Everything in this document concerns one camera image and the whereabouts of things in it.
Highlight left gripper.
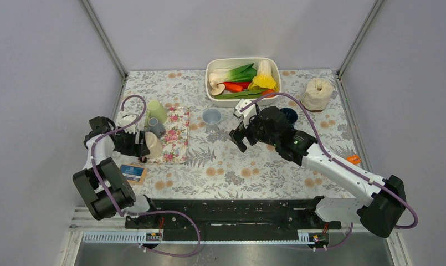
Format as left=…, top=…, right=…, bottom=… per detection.
left=113, top=127, right=149, bottom=157

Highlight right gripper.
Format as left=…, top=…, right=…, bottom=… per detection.
left=229, top=109, right=279, bottom=153

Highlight cream white mug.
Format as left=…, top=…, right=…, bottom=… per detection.
left=139, top=132, right=163, bottom=163

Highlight light grey-blue mug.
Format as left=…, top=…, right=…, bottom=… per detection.
left=202, top=109, right=222, bottom=134

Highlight dark blue mug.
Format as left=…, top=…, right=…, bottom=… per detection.
left=280, top=108, right=298, bottom=125

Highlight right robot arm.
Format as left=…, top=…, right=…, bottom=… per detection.
left=229, top=100, right=407, bottom=238

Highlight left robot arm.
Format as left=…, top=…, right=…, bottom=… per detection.
left=72, top=116, right=160, bottom=228

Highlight blue-grey textured square mug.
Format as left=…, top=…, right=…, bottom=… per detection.
left=148, top=117, right=166, bottom=139

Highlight light green mug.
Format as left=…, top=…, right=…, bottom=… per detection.
left=145, top=100, right=168, bottom=127

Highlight blue card box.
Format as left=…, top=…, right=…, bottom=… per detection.
left=120, top=164, right=147, bottom=185

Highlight floral serving tray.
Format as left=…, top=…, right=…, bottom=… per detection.
left=147, top=106, right=191, bottom=164

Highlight toy green bean pods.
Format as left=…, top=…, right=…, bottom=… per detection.
left=214, top=89, right=267, bottom=100

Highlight toy orange carrot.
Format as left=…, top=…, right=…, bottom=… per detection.
left=261, top=89, right=275, bottom=95

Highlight toy red chili pepper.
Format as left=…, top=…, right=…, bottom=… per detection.
left=223, top=82, right=250, bottom=93

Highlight toy mushroom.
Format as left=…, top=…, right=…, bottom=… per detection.
left=209, top=82, right=225, bottom=96

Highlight toy yellow napa cabbage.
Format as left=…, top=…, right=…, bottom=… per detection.
left=248, top=59, right=279, bottom=92

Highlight toy bok choy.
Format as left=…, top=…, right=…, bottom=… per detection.
left=208, top=63, right=257, bottom=84

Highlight white rectangular dish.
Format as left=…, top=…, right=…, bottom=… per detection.
left=205, top=57, right=282, bottom=108

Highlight orange clip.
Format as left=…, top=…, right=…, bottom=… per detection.
left=346, top=155, right=362, bottom=165

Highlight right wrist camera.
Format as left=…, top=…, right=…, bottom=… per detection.
left=233, top=99, right=260, bottom=128

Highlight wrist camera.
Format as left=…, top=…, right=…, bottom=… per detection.
left=233, top=99, right=260, bottom=128
left=116, top=111, right=138, bottom=134

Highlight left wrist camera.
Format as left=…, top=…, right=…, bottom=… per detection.
left=116, top=111, right=138, bottom=134

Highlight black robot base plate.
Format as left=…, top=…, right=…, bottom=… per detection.
left=125, top=197, right=341, bottom=241

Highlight aluminium frame rail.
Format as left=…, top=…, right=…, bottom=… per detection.
left=80, top=0, right=127, bottom=80

